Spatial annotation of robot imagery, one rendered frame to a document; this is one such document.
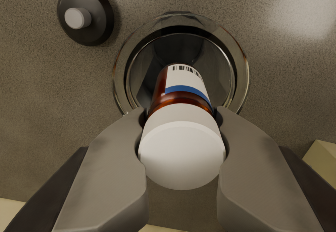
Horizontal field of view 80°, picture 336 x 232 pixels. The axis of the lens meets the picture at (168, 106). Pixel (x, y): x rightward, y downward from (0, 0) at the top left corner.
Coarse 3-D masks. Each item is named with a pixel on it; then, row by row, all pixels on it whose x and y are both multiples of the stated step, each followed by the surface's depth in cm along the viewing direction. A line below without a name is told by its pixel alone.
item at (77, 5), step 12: (60, 0) 31; (72, 0) 30; (84, 0) 30; (96, 0) 30; (60, 12) 31; (72, 12) 28; (84, 12) 29; (96, 12) 31; (108, 12) 31; (60, 24) 33; (72, 24) 29; (84, 24) 29; (96, 24) 32; (108, 24) 32; (72, 36) 33; (84, 36) 33; (96, 36) 33; (108, 36) 34
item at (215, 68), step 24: (144, 24) 14; (168, 24) 14; (192, 24) 14; (216, 24) 14; (120, 48) 14; (144, 48) 22; (216, 48) 19; (240, 48) 14; (120, 72) 15; (144, 72) 23; (216, 72) 22; (240, 72) 15; (120, 96) 16; (144, 96) 20; (216, 96) 19; (240, 96) 16
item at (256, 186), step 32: (224, 128) 10; (256, 128) 10; (256, 160) 8; (224, 192) 7; (256, 192) 7; (288, 192) 6; (224, 224) 7; (256, 224) 6; (288, 224) 6; (320, 224) 6
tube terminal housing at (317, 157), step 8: (312, 144) 45; (320, 144) 43; (328, 144) 43; (312, 152) 44; (320, 152) 42; (328, 152) 40; (304, 160) 46; (312, 160) 44; (320, 160) 42; (328, 160) 40; (312, 168) 43; (320, 168) 41; (328, 168) 40; (328, 176) 39
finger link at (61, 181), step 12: (72, 156) 8; (84, 156) 8; (60, 168) 8; (72, 168) 8; (48, 180) 7; (60, 180) 7; (72, 180) 7; (36, 192) 7; (48, 192) 7; (60, 192) 7; (36, 204) 6; (48, 204) 6; (60, 204) 6; (24, 216) 6; (36, 216) 6; (48, 216) 6; (12, 228) 6; (24, 228) 6; (36, 228) 6; (48, 228) 6
